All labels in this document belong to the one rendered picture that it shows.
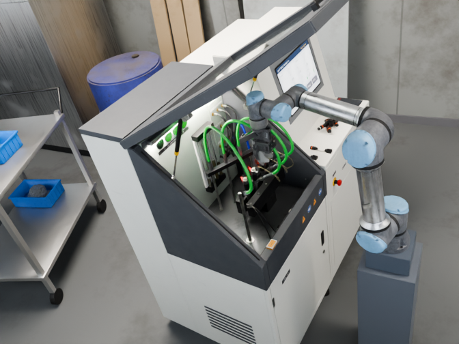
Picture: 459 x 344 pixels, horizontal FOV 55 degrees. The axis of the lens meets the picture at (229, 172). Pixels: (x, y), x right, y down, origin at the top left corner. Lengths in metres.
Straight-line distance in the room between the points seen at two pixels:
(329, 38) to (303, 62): 1.33
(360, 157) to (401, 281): 0.70
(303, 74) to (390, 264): 1.17
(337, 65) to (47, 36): 2.53
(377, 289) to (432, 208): 1.54
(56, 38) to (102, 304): 2.38
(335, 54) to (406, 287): 2.37
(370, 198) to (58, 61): 3.35
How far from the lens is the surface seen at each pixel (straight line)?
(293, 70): 2.52
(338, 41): 3.92
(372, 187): 1.66
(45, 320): 3.48
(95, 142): 2.07
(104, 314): 3.28
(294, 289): 2.35
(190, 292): 2.49
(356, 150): 1.55
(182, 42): 4.64
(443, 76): 4.24
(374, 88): 4.37
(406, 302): 2.17
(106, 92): 3.86
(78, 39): 4.58
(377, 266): 2.07
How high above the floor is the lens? 2.40
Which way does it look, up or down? 36 degrees down
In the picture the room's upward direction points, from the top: 13 degrees counter-clockwise
